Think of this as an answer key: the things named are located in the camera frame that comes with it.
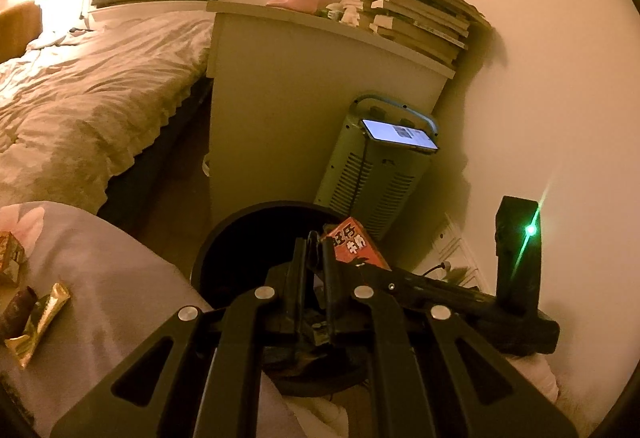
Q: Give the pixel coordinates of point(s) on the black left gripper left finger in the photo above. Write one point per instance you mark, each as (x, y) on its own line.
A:
(200, 374)

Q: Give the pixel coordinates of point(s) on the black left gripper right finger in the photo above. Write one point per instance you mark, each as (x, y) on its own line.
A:
(431, 374)

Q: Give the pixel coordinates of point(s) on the red milk carton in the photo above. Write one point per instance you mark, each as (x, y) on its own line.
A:
(353, 245)

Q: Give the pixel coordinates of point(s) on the gold foil wrapper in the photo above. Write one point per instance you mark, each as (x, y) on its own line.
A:
(23, 347)

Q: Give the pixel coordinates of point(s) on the black round trash bin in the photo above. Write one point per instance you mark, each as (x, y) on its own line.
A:
(238, 255)

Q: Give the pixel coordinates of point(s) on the white gloved right hand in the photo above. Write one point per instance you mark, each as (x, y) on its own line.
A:
(535, 368)

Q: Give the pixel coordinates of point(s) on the lilac tablecloth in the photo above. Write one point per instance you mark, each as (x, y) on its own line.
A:
(120, 293)

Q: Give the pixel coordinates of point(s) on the green space heater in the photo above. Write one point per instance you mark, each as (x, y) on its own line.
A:
(373, 181)

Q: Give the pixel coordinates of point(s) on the brown snack bar wrapper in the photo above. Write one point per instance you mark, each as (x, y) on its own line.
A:
(16, 314)

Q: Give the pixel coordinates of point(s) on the lit smartphone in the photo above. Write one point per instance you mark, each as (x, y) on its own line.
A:
(398, 135)

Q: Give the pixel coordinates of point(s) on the red snack box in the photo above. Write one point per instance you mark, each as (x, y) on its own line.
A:
(12, 257)

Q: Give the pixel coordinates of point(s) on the white quilted bed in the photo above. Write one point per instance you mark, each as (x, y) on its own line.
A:
(76, 112)

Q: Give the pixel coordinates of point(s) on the white cabinet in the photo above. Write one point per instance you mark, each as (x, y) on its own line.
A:
(282, 85)

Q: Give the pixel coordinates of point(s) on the stack of books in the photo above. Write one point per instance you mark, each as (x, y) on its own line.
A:
(437, 29)

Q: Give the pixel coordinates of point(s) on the brown wooden headboard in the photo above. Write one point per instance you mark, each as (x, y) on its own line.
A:
(20, 24)

